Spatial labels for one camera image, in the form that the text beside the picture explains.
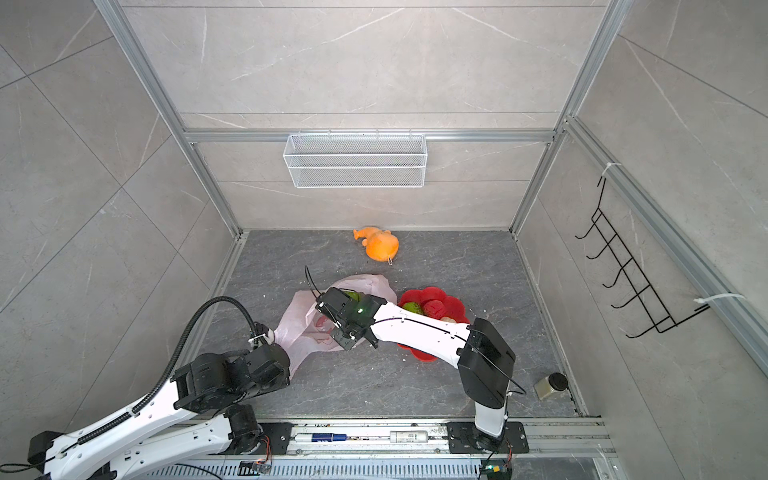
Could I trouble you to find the pink plastic bag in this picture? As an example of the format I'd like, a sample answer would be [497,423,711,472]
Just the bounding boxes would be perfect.
[274,274,397,378]

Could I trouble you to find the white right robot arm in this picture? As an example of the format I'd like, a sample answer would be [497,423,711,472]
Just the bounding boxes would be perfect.
[315,287,526,452]

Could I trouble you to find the green fake fruit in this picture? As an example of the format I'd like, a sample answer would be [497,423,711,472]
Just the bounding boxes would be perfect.
[402,302,424,315]

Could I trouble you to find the orange toy fruit with loop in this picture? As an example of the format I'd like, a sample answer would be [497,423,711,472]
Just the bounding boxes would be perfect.
[353,226,400,264]

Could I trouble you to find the red fake fruit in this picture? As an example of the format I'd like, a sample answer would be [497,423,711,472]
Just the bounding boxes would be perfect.
[422,299,447,320]

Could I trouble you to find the blue marker pen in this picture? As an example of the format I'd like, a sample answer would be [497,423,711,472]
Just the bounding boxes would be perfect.
[310,433,349,443]

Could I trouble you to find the black wire hook rack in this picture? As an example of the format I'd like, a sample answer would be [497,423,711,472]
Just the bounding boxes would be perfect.
[575,177,711,339]

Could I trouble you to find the white wire mesh basket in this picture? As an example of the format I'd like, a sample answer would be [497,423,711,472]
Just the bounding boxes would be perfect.
[283,132,428,189]

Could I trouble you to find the red flower-shaped plate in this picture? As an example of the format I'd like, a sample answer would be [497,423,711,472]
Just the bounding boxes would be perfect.
[398,287,470,324]

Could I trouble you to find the white tube on rail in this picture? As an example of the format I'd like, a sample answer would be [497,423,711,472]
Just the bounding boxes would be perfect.
[390,430,429,444]

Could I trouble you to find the black corrugated cable hose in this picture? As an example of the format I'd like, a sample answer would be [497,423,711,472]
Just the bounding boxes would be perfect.
[74,295,265,448]

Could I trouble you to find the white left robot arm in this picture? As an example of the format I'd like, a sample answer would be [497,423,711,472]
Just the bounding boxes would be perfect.
[27,331,290,479]

